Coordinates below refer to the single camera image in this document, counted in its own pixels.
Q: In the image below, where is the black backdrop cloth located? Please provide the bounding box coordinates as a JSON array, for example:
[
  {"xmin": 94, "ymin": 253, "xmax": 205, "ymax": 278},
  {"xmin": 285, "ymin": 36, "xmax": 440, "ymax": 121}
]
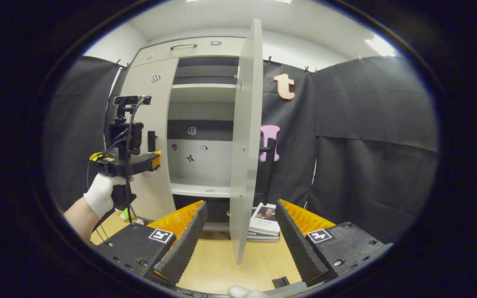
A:
[{"xmin": 44, "ymin": 56, "xmax": 440, "ymax": 245}]

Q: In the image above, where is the white cabinet shelf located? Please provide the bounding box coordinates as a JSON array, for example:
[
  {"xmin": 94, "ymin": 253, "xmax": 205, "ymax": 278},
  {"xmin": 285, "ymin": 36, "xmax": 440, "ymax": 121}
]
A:
[
  {"xmin": 170, "ymin": 84, "xmax": 238, "ymax": 103},
  {"xmin": 170, "ymin": 182, "xmax": 233, "ymax": 198}
]

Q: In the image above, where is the beige cabinet door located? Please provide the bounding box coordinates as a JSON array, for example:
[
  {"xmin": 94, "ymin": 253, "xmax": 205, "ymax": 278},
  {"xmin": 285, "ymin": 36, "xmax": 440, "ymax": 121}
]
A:
[
  {"xmin": 229, "ymin": 19, "xmax": 277, "ymax": 265},
  {"xmin": 119, "ymin": 57, "xmax": 180, "ymax": 222}
]

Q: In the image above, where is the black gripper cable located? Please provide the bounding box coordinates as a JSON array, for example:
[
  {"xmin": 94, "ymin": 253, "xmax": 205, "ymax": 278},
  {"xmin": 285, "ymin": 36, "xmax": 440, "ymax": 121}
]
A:
[{"xmin": 85, "ymin": 97, "xmax": 148, "ymax": 240}]

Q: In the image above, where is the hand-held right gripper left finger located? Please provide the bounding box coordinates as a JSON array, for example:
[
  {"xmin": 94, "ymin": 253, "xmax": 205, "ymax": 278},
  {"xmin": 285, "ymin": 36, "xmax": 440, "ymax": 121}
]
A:
[{"xmin": 94, "ymin": 200, "xmax": 208, "ymax": 286}]

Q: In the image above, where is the small ceiling light panel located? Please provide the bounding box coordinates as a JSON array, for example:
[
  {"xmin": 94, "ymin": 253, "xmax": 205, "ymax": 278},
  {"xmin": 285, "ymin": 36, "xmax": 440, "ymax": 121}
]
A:
[{"xmin": 365, "ymin": 36, "xmax": 396, "ymax": 57}]

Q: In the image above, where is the beige cabinet drawer with handle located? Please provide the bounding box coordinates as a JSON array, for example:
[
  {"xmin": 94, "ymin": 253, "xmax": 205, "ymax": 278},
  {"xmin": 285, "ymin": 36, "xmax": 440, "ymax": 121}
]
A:
[{"xmin": 130, "ymin": 36, "xmax": 247, "ymax": 69}]

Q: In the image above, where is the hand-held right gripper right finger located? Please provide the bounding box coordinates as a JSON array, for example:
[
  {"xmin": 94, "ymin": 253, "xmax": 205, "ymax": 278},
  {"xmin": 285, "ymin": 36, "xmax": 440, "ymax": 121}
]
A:
[{"xmin": 275, "ymin": 199, "xmax": 394, "ymax": 287}]

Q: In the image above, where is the pink and green plush toy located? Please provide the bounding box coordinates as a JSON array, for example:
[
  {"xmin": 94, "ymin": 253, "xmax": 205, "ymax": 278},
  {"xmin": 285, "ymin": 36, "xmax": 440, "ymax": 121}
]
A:
[{"xmin": 116, "ymin": 208, "xmax": 144, "ymax": 225}]

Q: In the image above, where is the beige double-door shoe cabinet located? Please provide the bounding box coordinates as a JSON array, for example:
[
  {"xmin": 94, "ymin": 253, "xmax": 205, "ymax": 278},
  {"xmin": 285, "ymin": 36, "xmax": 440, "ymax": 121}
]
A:
[{"xmin": 118, "ymin": 19, "xmax": 277, "ymax": 265}]

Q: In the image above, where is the large ceiling light panel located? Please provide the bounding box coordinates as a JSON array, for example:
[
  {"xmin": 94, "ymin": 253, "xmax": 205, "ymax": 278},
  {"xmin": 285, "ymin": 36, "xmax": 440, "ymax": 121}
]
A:
[{"xmin": 187, "ymin": 0, "xmax": 293, "ymax": 5}]

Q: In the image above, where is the book with dark edge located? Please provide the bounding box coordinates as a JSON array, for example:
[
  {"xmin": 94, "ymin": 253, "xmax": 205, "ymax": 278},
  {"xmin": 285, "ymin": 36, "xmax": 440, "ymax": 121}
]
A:
[{"xmin": 247, "ymin": 231, "xmax": 280, "ymax": 243}]

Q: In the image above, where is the white book with portrait cover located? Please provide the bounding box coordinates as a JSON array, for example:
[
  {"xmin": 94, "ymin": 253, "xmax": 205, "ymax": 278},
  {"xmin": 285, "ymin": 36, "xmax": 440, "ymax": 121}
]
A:
[{"xmin": 249, "ymin": 203, "xmax": 281, "ymax": 236}]

